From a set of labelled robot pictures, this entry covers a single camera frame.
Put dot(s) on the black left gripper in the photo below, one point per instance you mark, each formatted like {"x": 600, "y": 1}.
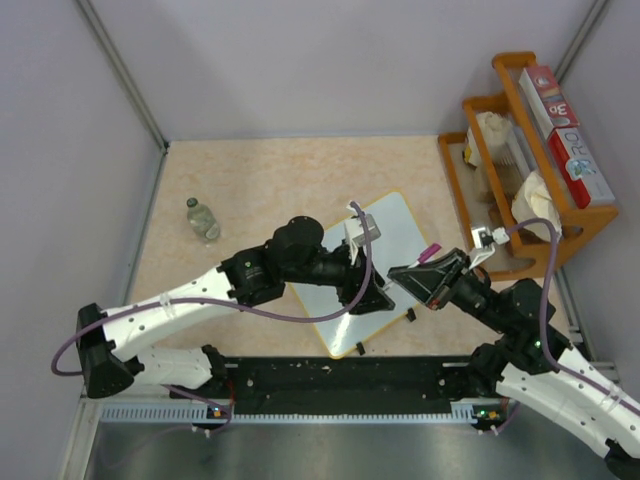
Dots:
{"x": 354, "y": 275}

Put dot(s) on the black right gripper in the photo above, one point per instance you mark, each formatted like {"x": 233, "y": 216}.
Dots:
{"x": 434, "y": 281}

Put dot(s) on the purple-capped whiteboard marker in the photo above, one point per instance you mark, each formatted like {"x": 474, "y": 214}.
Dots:
{"x": 425, "y": 255}

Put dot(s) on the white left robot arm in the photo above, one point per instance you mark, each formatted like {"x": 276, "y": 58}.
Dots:
{"x": 117, "y": 347}

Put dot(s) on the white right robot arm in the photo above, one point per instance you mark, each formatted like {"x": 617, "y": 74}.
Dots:
{"x": 531, "y": 362}

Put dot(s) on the black whiteboard clip upper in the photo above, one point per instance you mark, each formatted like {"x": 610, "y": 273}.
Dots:
{"x": 411, "y": 315}

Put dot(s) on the orange wooden rack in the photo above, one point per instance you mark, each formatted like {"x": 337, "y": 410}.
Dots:
{"x": 483, "y": 196}

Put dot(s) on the small yellow white box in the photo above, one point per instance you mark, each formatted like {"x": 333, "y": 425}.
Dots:
{"x": 471, "y": 155}

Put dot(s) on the crumpled beige cloth front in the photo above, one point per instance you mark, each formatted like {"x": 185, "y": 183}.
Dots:
{"x": 533, "y": 200}

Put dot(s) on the clear plastic bottle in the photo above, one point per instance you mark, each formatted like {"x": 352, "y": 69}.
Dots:
{"x": 202, "y": 220}

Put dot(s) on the red white box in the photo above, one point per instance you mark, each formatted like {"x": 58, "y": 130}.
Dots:
{"x": 578, "y": 168}

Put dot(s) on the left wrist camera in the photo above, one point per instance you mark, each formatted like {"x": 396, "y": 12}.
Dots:
{"x": 355, "y": 228}

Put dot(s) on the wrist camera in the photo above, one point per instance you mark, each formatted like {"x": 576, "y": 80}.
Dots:
{"x": 355, "y": 228}
{"x": 485, "y": 241}

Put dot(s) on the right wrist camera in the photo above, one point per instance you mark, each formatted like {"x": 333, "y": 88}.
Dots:
{"x": 485, "y": 241}

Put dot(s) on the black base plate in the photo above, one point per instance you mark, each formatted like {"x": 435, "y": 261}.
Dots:
{"x": 352, "y": 385}

